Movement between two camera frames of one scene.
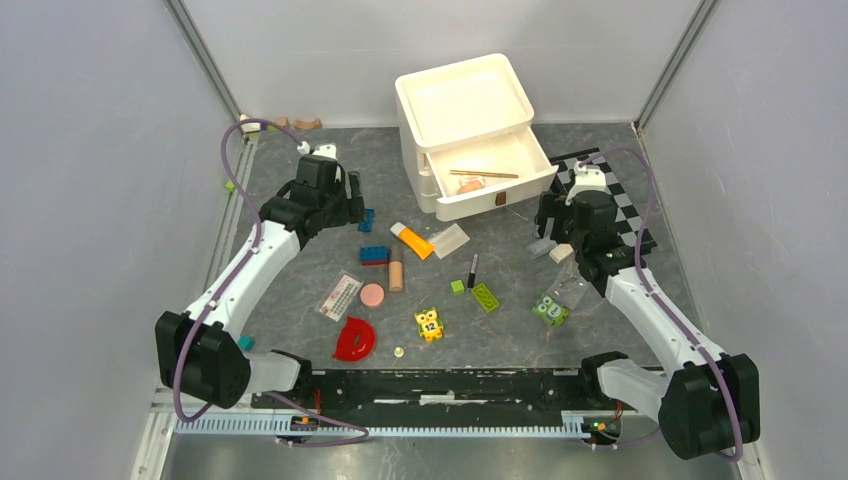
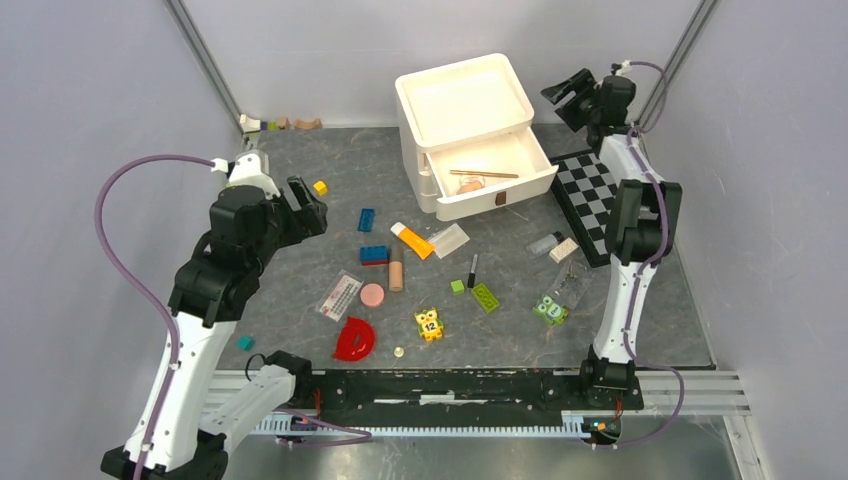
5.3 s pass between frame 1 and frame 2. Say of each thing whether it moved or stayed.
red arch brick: stayed
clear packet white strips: stayed
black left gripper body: moved
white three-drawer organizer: stayed
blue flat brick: stayed
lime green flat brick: stayed
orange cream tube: stayed
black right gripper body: moved
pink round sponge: stayed
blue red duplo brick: stayed
